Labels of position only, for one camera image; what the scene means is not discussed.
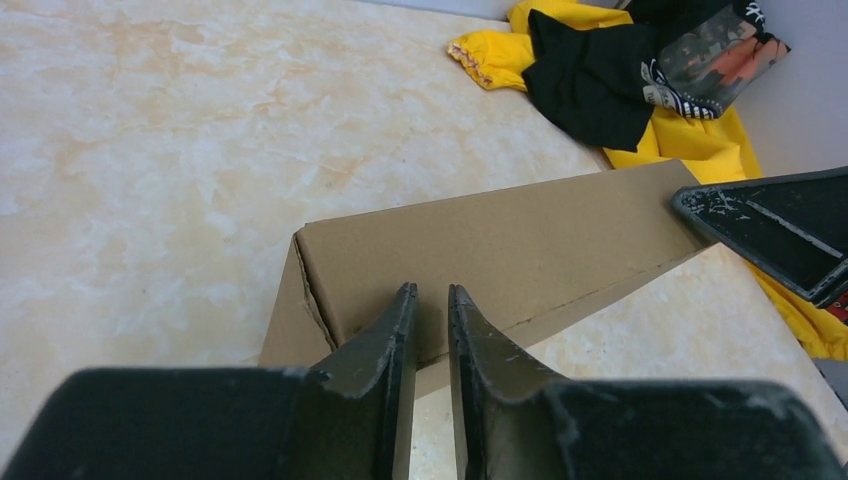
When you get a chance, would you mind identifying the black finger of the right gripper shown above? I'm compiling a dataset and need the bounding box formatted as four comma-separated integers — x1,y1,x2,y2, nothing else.
671,166,847,309

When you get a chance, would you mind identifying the black printed garment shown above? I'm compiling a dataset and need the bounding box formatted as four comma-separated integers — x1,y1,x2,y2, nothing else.
522,1,791,152

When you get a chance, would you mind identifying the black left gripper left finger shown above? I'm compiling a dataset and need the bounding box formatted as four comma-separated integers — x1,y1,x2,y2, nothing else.
4,283,418,479

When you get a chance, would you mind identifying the yellow garment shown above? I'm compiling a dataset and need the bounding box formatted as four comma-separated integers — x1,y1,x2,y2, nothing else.
447,1,847,361

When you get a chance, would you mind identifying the brown cardboard box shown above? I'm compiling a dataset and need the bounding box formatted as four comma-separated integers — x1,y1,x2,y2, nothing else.
259,160,708,396

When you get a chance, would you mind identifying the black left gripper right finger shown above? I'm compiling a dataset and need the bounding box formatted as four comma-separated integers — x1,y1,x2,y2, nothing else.
448,285,847,479

